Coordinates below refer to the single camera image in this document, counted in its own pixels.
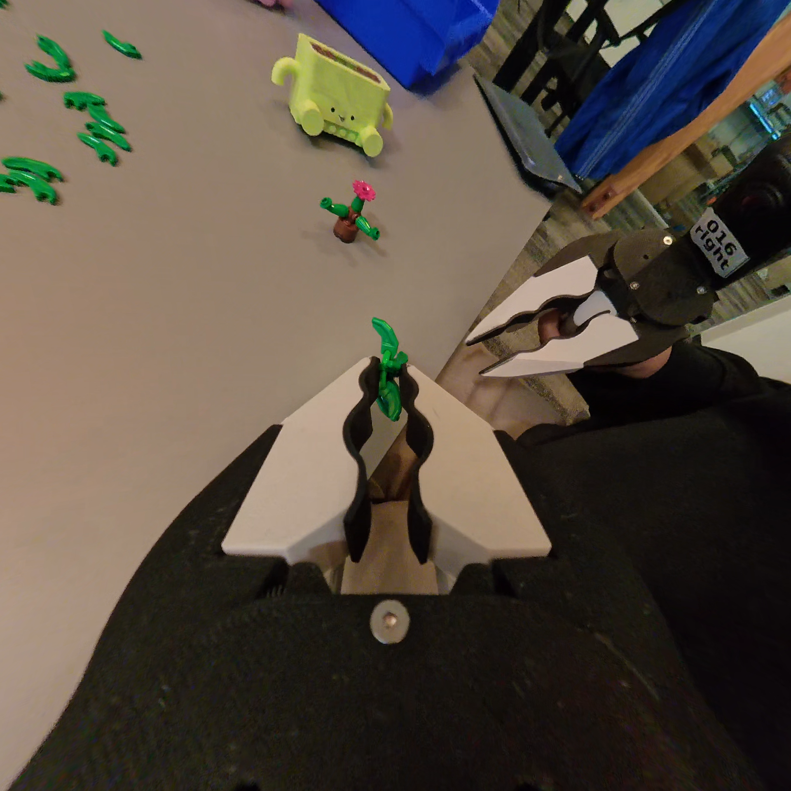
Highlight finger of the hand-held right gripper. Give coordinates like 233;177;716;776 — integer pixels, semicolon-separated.
479;307;641;379
465;232;619;346

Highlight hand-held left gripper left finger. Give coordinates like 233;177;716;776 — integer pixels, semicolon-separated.
221;356;379;564

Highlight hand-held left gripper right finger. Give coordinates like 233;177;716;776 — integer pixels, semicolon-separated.
398;363;552;566

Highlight green toy plant stem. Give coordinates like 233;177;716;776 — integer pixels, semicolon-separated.
371;317;410;423

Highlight person's right forearm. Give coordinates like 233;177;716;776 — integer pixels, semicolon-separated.
569;343;773;430

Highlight person's right hand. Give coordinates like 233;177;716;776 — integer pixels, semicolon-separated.
536;308;574;346

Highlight dark flat panel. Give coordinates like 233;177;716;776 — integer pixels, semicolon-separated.
475;74;583;197

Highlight wooden beam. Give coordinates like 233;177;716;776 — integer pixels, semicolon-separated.
580;19;791;221

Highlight blue fabric cover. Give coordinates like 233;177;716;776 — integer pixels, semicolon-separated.
553;0;791;181

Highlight black zip jacket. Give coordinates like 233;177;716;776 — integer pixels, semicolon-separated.
516;340;791;791

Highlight toy potted pink flower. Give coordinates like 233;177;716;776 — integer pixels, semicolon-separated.
319;179;381;245

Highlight blue plastic bin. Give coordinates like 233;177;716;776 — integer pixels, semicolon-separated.
315;0;500;95

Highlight yellow-green toy toaster figure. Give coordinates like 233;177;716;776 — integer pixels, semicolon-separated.
271;33;394;158

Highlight scattered green toy leaves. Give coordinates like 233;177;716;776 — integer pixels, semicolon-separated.
0;30;144;206

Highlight black metal frame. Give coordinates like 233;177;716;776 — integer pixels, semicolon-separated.
493;0;622;138

